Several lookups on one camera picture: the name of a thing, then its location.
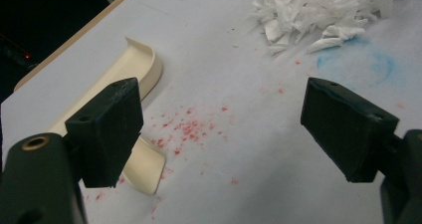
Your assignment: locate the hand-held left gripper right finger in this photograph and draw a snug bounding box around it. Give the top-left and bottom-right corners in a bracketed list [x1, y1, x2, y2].
[300, 77, 400, 184]

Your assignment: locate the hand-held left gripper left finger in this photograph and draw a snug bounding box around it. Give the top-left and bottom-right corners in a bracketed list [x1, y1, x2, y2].
[64, 77, 144, 189]

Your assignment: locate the cream plastic dustpan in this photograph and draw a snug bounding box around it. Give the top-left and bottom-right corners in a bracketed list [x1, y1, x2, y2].
[46, 36, 166, 196]

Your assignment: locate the pile of white paper scraps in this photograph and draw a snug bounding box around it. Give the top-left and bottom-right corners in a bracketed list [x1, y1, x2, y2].
[252, 0, 411, 57]

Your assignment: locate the wooden table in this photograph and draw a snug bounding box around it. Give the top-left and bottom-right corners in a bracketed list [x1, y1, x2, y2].
[13, 0, 142, 93]

